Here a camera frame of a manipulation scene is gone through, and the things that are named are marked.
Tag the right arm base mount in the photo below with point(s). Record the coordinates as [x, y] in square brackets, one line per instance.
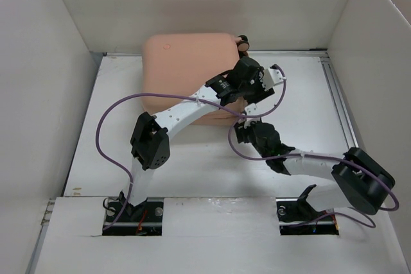
[296, 217]

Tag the pink hardshell suitcase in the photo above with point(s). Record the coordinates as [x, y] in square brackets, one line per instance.
[180, 64]

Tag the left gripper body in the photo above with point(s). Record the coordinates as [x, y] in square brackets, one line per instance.
[253, 91]

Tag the aluminium rail right side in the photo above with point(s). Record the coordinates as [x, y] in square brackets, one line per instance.
[338, 101]

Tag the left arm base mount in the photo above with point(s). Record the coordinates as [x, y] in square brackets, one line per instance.
[143, 220]

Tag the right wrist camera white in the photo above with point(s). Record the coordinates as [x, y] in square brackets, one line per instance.
[251, 114]

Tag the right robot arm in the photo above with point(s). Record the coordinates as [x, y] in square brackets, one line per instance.
[352, 179]

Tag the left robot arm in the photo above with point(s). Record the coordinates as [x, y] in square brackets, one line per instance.
[152, 134]

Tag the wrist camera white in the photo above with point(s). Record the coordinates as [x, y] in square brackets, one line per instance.
[272, 77]
[251, 114]

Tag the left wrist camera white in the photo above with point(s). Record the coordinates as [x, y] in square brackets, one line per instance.
[272, 77]

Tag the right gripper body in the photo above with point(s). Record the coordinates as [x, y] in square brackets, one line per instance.
[248, 133]

